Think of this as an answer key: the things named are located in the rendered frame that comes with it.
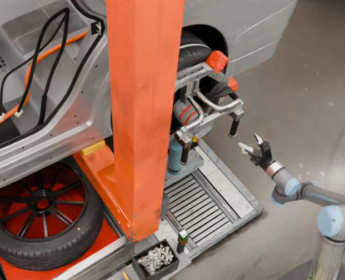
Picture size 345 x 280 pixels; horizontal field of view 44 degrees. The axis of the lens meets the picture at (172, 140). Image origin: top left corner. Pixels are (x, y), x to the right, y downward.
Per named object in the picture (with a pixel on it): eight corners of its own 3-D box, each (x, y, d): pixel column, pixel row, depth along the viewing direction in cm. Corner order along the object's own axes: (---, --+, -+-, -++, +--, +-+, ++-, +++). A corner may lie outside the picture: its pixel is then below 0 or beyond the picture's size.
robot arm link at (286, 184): (285, 200, 217) (290, 190, 209) (268, 182, 223) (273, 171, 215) (298, 191, 221) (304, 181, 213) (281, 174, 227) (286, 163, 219)
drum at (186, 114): (189, 108, 247) (192, 90, 236) (213, 132, 237) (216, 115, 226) (170, 117, 242) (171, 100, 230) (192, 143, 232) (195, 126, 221)
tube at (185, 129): (188, 96, 225) (190, 81, 217) (211, 120, 217) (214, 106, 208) (160, 109, 218) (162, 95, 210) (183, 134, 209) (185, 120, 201)
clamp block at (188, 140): (181, 133, 220) (182, 126, 216) (192, 145, 216) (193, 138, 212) (173, 136, 218) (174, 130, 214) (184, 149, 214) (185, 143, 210)
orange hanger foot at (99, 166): (96, 143, 259) (91, 104, 232) (143, 207, 235) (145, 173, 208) (70, 155, 252) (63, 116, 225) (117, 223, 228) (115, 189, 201)
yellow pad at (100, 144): (93, 129, 245) (93, 124, 241) (105, 146, 238) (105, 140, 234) (71, 140, 239) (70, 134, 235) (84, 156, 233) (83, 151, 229)
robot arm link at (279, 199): (292, 205, 230) (299, 193, 220) (272, 208, 228) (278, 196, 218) (286, 190, 235) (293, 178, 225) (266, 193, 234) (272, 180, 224)
